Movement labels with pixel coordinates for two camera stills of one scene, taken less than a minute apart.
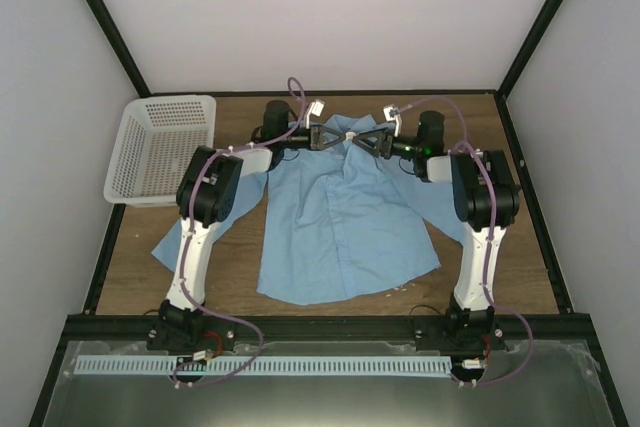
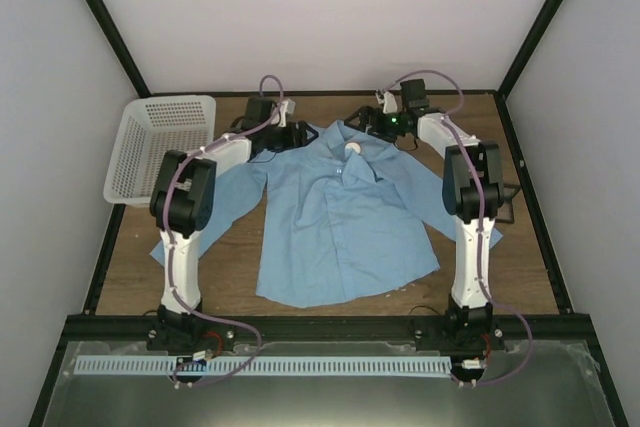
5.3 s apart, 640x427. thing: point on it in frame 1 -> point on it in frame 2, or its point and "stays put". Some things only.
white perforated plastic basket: [159, 139] stays put
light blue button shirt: [340, 217] stays put
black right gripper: [385, 143] -> [367, 113]
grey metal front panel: [539, 384] stays put
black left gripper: [316, 138] -> [296, 140]
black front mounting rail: [544, 328] stays put
